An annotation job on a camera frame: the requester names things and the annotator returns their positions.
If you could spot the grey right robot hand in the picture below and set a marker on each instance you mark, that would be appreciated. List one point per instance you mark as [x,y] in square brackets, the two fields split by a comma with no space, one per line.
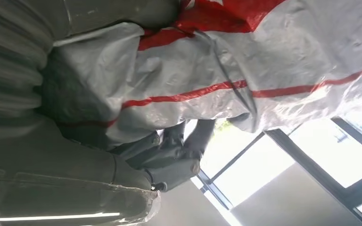
[59,165]

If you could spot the black window frame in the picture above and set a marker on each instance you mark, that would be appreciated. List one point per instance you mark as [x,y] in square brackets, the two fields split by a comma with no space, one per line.
[312,162]

